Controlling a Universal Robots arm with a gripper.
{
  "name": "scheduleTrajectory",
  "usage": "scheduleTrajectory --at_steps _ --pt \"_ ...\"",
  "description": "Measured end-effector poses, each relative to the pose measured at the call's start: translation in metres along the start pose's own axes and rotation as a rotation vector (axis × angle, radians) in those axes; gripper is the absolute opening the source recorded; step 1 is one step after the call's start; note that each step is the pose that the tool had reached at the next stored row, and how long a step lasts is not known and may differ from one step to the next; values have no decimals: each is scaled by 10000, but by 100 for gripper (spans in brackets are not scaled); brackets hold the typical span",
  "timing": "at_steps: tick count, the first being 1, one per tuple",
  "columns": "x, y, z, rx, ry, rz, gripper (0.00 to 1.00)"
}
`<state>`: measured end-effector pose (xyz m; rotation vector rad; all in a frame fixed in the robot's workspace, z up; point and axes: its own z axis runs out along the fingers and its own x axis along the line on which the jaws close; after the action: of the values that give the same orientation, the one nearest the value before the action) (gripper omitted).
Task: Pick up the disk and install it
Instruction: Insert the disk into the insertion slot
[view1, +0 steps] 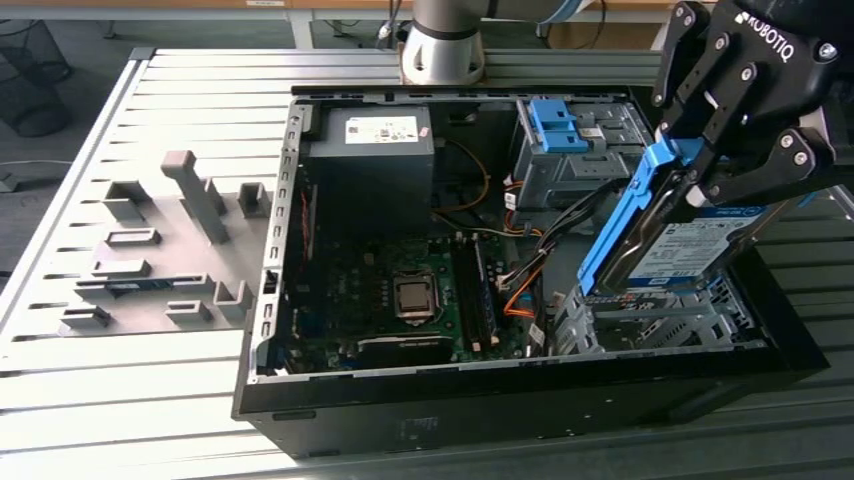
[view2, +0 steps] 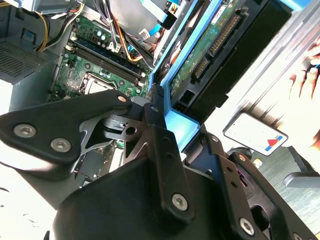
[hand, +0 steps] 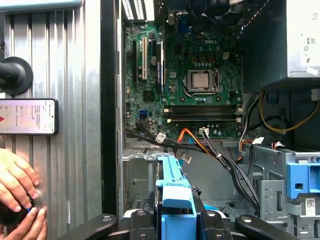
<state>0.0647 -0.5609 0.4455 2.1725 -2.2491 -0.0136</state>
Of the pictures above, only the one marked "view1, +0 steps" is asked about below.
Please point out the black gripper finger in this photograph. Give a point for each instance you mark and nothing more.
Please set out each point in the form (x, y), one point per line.
(787, 155)
(700, 80)

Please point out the hard disk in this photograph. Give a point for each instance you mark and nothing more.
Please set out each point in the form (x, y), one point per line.
(687, 250)

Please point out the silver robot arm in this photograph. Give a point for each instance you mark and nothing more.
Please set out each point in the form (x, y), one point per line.
(440, 55)

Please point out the metal disk bay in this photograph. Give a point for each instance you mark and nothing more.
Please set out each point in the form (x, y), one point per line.
(653, 315)

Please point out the blue plastic drive latch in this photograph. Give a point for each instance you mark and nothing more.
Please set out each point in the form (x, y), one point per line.
(553, 125)

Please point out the metal optical drive cage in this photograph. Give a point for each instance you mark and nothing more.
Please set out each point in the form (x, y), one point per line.
(587, 175)

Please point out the grey power supply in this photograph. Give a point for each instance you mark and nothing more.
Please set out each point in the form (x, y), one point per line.
(373, 170)

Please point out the black RAM slot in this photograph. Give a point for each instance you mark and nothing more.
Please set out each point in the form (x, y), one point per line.
(463, 295)

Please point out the CPU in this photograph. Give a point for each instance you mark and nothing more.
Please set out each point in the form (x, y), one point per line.
(415, 295)

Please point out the CPU socket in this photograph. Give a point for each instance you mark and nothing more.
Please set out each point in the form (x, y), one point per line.
(395, 310)

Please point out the black graphics card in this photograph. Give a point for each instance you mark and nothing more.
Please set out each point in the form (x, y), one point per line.
(407, 352)

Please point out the black PC case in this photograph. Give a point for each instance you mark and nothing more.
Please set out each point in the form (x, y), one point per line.
(467, 415)

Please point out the green motherboard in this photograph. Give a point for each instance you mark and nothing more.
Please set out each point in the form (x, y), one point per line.
(360, 330)

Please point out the white desk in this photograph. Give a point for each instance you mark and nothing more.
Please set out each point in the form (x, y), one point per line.
(166, 12)

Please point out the grey parts rack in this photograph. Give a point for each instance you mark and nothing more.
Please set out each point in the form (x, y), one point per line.
(166, 260)

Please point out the RAM stick on rack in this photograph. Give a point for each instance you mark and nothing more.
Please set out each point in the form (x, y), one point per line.
(140, 286)

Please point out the black mesh wastebasket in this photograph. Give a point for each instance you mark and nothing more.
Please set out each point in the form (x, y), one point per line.
(33, 75)

